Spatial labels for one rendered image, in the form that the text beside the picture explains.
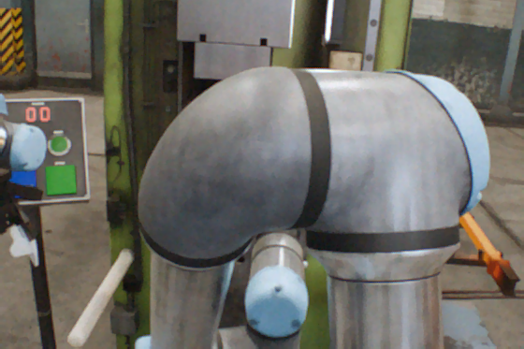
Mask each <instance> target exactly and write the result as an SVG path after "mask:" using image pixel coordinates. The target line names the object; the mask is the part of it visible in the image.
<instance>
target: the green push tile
mask: <svg viewBox="0 0 524 349"><path fill-rule="evenodd" d="M46 181H47V196H61V195H71V194H76V193H77V177H76V166H75V165H71V166H58V167H46Z"/></svg>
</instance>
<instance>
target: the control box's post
mask: <svg viewBox="0 0 524 349"><path fill-rule="evenodd" d="M22 210H23V211H24V212H25V215H26V216H28V218H29V220H30V222H31V224H32V227H33V229H34V233H35V238H36V247H37V257H38V265H37V266H34V264H33V262H32V261H31V259H30V258H29V261H30V269H31V275H32V279H33V285H34V293H35V302H36V312H42V313H47V312H48V310H49V309H50V308H51V301H50V292H49V283H48V274H47V265H46V258H45V255H44V246H43V238H42V222H41V212H40V207H26V208H22ZM37 318H38V324H39V332H40V339H41V345H42V348H43V349H57V346H56V338H55V333H54V328H53V319H52V311H50V313H49V314H48V315H45V316H44V315H42V316H38V317H37Z"/></svg>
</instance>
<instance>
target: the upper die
mask: <svg viewBox="0 0 524 349"><path fill-rule="evenodd" d="M267 45H268V39H267V38H265V40H264V41H263V42H262V43H261V45H260V46H251V45H239V44H213V43H206V40H203V41H201V42H196V49H195V63H194V78H195V79H218V80H224V79H226V78H228V77H230V76H235V75H238V74H239V73H242V72H245V71H248V70H251V69H254V68H259V67H272V54H273V47H267Z"/></svg>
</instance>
